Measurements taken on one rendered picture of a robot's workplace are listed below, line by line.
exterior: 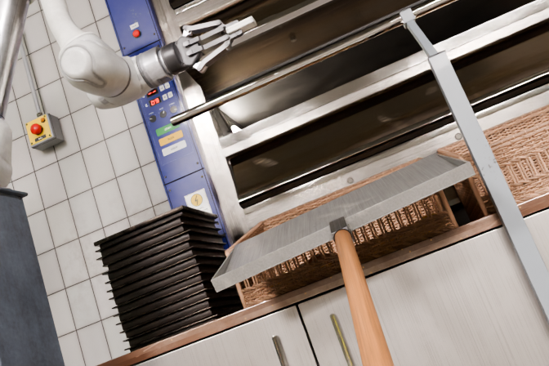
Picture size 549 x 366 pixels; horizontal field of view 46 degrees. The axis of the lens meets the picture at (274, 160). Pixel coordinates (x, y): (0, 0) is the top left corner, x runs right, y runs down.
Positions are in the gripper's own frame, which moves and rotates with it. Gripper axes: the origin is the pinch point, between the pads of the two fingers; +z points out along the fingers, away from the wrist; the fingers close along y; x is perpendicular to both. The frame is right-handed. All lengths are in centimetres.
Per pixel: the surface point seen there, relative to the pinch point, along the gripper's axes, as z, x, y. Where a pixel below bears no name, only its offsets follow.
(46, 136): -89, -57, -23
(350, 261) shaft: 10, 43, 64
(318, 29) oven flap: 14, -61, -18
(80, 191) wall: -86, -64, -1
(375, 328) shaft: 13, 67, 73
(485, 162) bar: 39, -5, 51
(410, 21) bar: 38.6, -26.5, 6.0
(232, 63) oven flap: -17, -58, -19
